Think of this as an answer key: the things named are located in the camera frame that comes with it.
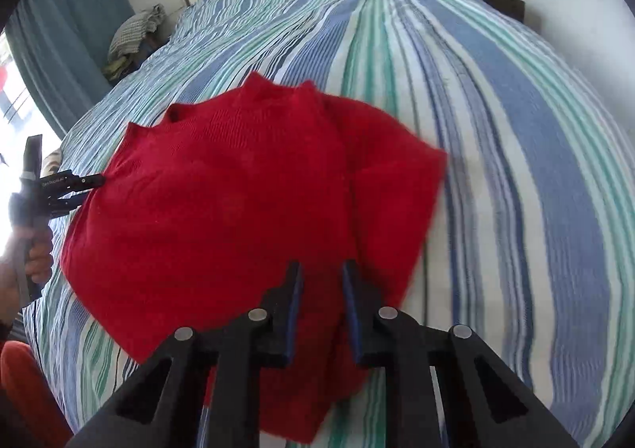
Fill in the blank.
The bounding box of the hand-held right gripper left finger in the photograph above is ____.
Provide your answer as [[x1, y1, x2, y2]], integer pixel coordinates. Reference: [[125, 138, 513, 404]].
[[66, 260, 304, 448]]

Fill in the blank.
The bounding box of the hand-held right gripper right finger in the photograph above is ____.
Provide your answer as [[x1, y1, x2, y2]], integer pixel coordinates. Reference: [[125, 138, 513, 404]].
[[342, 260, 580, 448]]

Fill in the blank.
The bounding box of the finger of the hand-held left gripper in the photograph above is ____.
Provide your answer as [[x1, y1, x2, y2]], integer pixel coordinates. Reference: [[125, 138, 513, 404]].
[[40, 171, 106, 196], [47, 194, 89, 217]]

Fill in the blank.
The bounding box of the red knitted sweater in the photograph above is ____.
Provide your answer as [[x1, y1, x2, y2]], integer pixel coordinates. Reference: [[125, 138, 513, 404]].
[[60, 72, 448, 446]]

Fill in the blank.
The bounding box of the person's left hand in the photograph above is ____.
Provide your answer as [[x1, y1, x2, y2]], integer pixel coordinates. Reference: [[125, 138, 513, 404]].
[[24, 229, 54, 286]]

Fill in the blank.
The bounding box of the white patterned cloth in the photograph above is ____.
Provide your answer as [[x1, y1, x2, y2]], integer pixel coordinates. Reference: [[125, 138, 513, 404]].
[[40, 149, 64, 178]]

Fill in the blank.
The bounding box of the yellow green folded cloth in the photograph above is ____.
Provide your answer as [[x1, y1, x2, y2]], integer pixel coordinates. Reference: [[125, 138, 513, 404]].
[[103, 55, 134, 81]]

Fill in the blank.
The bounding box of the blue curtain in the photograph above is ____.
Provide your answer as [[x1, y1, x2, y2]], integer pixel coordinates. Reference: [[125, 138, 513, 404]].
[[5, 0, 136, 141]]

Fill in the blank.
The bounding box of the checkered grey cloth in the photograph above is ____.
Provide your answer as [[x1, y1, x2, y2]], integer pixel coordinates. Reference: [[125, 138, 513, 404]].
[[108, 4, 167, 63]]

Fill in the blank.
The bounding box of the person's orange clothing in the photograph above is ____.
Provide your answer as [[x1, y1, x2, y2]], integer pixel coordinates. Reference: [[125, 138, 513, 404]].
[[0, 342, 75, 448]]

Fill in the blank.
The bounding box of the striped bed sheet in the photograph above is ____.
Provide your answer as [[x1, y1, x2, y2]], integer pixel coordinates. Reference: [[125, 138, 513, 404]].
[[22, 0, 627, 448]]

